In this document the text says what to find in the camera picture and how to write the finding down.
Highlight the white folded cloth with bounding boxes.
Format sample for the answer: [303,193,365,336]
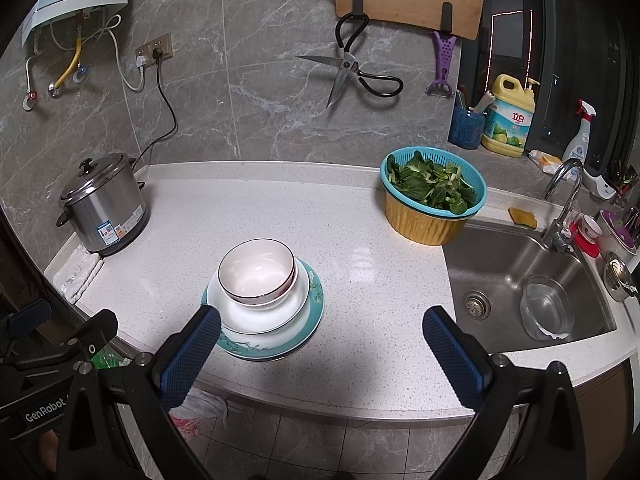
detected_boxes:
[52,250,103,303]

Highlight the yellow basin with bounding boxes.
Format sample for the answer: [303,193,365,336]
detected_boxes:
[384,192,473,247]

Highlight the white and purple holder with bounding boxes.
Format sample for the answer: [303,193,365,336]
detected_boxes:
[597,209,640,256]

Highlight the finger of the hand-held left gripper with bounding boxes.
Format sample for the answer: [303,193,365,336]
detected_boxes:
[0,300,52,358]
[55,310,119,368]

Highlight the black handled kitchen scissors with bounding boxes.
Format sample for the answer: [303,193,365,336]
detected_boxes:
[295,12,405,109]

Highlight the large white bowl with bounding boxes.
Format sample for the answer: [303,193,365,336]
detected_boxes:
[206,257,312,333]

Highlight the chrome faucet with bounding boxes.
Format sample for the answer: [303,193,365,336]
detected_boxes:
[540,158,586,255]

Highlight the stainless steel sink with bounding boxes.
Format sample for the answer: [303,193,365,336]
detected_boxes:
[442,222,618,356]

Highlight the metal strainer ladle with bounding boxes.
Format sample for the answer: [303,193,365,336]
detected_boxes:
[602,252,640,303]

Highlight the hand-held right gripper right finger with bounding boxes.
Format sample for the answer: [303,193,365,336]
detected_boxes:
[422,305,587,480]

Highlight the grey rimmed white plate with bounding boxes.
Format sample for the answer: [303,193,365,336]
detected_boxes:
[216,310,310,347]

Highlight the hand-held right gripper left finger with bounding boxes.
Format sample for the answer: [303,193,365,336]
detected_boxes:
[57,305,222,480]

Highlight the white plastic bag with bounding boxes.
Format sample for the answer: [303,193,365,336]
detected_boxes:
[170,390,228,436]

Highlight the wooden base cabinet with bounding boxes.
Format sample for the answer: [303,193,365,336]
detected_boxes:
[570,360,633,480]

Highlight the stainless steel rice cooker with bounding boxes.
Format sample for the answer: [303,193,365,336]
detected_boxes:
[56,153,151,257]

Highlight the yellow gas hose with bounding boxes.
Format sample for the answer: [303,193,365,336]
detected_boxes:
[48,35,83,97]

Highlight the blue utensil holder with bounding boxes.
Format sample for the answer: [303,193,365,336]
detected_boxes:
[447,105,487,151]

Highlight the yellow detergent bottle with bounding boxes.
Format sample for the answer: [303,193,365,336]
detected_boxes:
[481,74,541,157]

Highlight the dark window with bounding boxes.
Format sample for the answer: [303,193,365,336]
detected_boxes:
[460,0,640,171]

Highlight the purple peeler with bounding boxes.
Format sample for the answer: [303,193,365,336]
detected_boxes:
[426,30,458,96]

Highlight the deep teal floral plate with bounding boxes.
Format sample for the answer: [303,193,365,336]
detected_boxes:
[202,259,325,341]

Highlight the yellow and white packet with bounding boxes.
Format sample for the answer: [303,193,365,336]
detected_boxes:
[529,150,563,170]

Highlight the black power cable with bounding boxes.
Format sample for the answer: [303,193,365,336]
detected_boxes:
[132,47,179,171]

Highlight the dark rimmed floral bowl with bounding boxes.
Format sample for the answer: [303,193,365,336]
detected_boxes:
[218,238,296,309]

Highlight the white plastic holder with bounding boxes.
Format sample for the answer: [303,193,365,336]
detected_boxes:
[582,165,617,200]

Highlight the green plastic bag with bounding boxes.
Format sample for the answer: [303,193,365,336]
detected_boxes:
[90,347,133,368]

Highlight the teal colander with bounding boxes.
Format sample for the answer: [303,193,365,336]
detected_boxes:
[380,146,488,219]

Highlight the white spray bottle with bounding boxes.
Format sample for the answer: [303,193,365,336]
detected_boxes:
[561,99,598,163]

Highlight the small floral cup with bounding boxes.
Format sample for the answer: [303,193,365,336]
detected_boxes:
[577,214,604,243]

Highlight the white power cable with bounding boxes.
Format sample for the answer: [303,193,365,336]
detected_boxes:
[92,14,148,92]

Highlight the leafy greens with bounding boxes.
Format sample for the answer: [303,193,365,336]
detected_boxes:
[387,152,477,211]

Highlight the wall socket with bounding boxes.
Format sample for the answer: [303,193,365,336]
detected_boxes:
[135,32,173,61]

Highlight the red rubber mat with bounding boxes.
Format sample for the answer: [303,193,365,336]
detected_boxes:
[570,220,598,258]

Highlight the braided steel hose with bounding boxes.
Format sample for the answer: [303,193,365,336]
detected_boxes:
[22,55,41,111]

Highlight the yellow sponge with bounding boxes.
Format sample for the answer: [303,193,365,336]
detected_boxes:
[508,206,538,231]

